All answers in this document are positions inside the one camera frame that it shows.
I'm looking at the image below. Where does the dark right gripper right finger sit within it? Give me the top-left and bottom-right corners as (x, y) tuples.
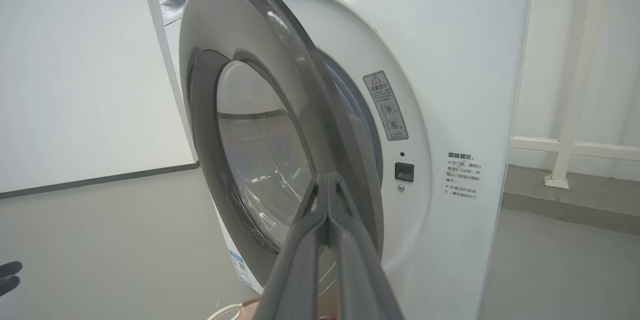
(328, 172), (406, 320)

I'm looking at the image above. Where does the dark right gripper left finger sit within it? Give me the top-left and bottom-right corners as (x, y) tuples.
(252, 172), (331, 320)

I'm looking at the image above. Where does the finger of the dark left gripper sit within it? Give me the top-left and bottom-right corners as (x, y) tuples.
(0, 260), (24, 280)
(0, 275), (21, 297)

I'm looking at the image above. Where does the dark grey round washer door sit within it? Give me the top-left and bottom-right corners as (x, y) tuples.
(178, 0), (386, 289)

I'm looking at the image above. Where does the cream perforated laundry basket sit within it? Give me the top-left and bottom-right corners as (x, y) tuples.
(207, 297), (332, 320)

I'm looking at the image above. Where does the black door latch socket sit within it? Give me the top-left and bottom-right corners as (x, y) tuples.
(394, 161), (415, 183)

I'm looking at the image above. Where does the grey rubber door seal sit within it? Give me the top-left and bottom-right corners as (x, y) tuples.
(320, 52), (385, 187)

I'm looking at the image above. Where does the white front-load washing machine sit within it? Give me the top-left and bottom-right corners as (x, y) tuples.
(137, 0), (536, 320)

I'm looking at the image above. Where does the blue white energy label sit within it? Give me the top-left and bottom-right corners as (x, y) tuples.
(228, 249), (251, 289)

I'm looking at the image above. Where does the grey warning label sticker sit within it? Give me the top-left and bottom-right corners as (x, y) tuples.
(362, 70), (409, 142)

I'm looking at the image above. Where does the white metal railing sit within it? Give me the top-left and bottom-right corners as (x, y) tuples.
(509, 0), (640, 190)

